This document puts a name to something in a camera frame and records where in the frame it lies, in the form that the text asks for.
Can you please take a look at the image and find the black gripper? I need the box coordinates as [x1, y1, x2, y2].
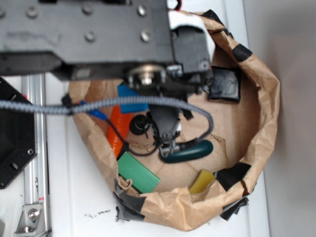
[129, 64, 214, 158]

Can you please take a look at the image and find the blue rectangular block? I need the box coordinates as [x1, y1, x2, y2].
[117, 84, 150, 115]

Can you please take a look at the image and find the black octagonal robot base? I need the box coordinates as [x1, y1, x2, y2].
[0, 109, 36, 190]

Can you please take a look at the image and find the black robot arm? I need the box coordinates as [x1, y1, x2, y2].
[0, 0, 215, 157]

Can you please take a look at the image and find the black square block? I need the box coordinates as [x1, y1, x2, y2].
[208, 66, 241, 103]

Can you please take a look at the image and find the dark green oval block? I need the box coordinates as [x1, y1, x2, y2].
[159, 140, 214, 163]

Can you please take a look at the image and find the green rectangular block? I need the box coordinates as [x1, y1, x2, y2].
[118, 152, 160, 193]

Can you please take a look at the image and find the yellow block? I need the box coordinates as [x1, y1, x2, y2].
[189, 169, 215, 194]

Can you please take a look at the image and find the orange toy carrot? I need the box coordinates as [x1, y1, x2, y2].
[107, 105, 133, 158]

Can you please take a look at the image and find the brown paper bag bin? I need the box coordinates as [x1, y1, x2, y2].
[73, 10, 280, 231]

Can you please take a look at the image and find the grey braided cable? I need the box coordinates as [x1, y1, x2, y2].
[0, 96, 214, 151]

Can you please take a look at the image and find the aluminium extrusion rail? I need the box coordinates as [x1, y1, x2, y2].
[21, 74, 52, 237]

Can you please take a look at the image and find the metal corner bracket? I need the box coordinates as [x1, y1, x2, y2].
[14, 203, 46, 237]

